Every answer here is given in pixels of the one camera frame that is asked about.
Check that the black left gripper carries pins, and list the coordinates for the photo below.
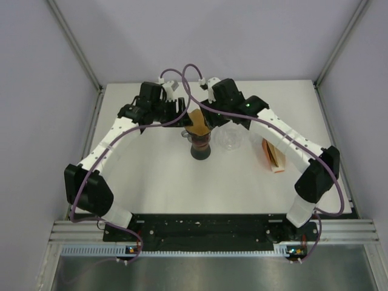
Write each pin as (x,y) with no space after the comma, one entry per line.
(181,108)

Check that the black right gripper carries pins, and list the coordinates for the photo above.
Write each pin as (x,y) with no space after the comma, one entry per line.
(210,119)

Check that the brown paper coffee filter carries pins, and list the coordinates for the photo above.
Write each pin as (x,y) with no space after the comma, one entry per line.
(198,127)

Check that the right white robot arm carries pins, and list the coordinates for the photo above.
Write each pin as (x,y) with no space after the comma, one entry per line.
(319,166)

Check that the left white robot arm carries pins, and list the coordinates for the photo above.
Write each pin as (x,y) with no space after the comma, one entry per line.
(86,183)

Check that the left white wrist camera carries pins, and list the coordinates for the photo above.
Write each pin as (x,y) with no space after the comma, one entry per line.
(168,88)

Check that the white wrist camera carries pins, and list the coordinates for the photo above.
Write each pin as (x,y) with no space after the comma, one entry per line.
(168,88)
(207,84)

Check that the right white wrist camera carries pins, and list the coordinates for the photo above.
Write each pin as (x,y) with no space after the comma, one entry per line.
(207,84)

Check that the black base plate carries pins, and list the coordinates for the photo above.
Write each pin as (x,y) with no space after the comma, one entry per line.
(212,232)

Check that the aluminium frame rail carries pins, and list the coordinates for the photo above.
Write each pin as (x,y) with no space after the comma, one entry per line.
(73,43)

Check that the grey cable duct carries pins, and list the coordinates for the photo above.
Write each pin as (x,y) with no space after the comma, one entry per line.
(124,251)

